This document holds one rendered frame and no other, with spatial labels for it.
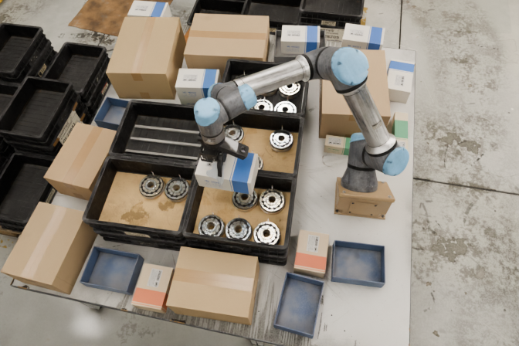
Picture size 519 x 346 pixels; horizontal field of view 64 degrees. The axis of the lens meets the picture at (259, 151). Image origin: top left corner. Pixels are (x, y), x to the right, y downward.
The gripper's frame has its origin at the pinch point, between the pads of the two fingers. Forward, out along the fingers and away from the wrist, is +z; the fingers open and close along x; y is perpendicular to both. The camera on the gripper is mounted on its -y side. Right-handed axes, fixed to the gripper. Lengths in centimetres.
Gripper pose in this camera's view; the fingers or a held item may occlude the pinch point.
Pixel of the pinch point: (227, 167)
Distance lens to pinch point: 149.1
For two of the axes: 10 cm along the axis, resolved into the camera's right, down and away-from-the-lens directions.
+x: -2.0, 8.4, -5.0
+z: 0.5, 5.2, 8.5
